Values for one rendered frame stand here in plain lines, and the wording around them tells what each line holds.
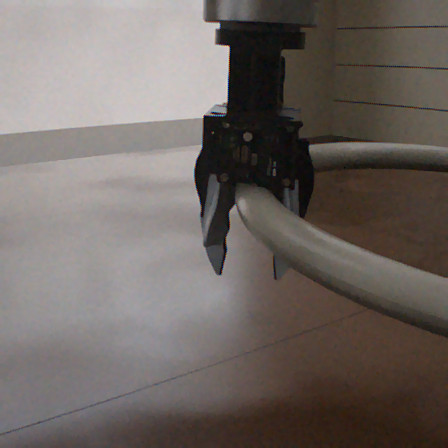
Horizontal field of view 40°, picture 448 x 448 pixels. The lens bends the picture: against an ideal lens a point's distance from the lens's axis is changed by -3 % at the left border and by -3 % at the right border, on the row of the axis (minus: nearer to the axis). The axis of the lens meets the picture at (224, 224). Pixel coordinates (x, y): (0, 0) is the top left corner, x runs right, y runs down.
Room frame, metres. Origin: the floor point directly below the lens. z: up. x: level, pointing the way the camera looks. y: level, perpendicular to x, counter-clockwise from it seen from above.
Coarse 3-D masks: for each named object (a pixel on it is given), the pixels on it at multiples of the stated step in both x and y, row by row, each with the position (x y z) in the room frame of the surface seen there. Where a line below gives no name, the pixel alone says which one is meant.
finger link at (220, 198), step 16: (208, 192) 0.53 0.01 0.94; (224, 192) 0.52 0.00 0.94; (208, 208) 0.53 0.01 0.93; (224, 208) 0.52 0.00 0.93; (208, 224) 0.49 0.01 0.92; (224, 224) 0.53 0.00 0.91; (208, 240) 0.49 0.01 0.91; (224, 240) 0.53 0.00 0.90; (208, 256) 0.53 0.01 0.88; (224, 256) 0.53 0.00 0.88
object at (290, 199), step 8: (296, 184) 0.52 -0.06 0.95; (272, 192) 0.52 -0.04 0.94; (280, 192) 0.52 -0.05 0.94; (288, 192) 0.51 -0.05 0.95; (296, 192) 0.52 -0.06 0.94; (280, 200) 0.52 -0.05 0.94; (288, 200) 0.51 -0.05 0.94; (296, 200) 0.52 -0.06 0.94; (288, 208) 0.50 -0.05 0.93; (296, 208) 0.52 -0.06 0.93; (280, 264) 0.52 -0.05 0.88; (280, 272) 0.52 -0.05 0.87
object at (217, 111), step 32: (224, 32) 0.48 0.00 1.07; (288, 32) 0.47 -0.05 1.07; (256, 64) 0.46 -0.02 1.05; (256, 96) 0.48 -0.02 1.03; (224, 128) 0.48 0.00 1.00; (256, 128) 0.47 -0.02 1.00; (288, 128) 0.47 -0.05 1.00; (224, 160) 0.47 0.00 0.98; (256, 160) 0.47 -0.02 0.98; (288, 160) 0.47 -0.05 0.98
